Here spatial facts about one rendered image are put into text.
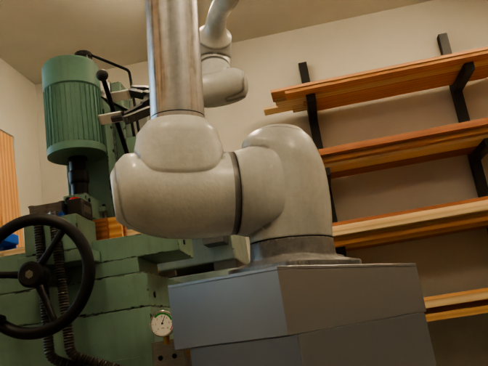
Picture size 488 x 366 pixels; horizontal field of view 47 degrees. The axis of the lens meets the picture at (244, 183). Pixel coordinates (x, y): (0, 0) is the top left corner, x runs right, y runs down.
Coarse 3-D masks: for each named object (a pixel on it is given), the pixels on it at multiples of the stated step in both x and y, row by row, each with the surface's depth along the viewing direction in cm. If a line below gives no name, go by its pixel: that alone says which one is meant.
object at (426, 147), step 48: (480, 48) 341; (288, 96) 359; (336, 96) 372; (384, 96) 385; (384, 144) 337; (432, 144) 341; (480, 144) 347; (480, 192) 367; (336, 240) 330; (384, 240) 341
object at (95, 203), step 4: (84, 192) 164; (64, 196) 165; (68, 196) 164; (72, 196) 164; (76, 196) 164; (80, 196) 164; (84, 196) 164; (88, 196) 166; (88, 200) 165; (92, 200) 169; (96, 200) 172; (92, 204) 168; (96, 204) 172; (100, 204) 176; (92, 208) 168; (96, 208) 171; (92, 212) 167; (96, 212) 170; (96, 216) 170; (100, 216) 174
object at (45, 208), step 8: (72, 200) 146; (80, 200) 146; (32, 208) 143; (40, 208) 143; (48, 208) 143; (56, 208) 143; (64, 208) 144; (72, 208) 145; (80, 208) 145; (88, 208) 150; (88, 216) 149
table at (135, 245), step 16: (112, 240) 148; (128, 240) 148; (144, 240) 147; (160, 240) 147; (176, 240) 146; (16, 256) 149; (32, 256) 139; (64, 256) 138; (80, 256) 138; (96, 256) 144; (112, 256) 147; (128, 256) 147; (144, 256) 148; (160, 256) 153; (176, 256) 158; (192, 256) 164
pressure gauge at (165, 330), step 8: (160, 312) 136; (168, 312) 136; (152, 320) 136; (160, 320) 136; (168, 320) 136; (152, 328) 136; (160, 328) 135; (168, 328) 135; (160, 336) 135; (168, 336) 137
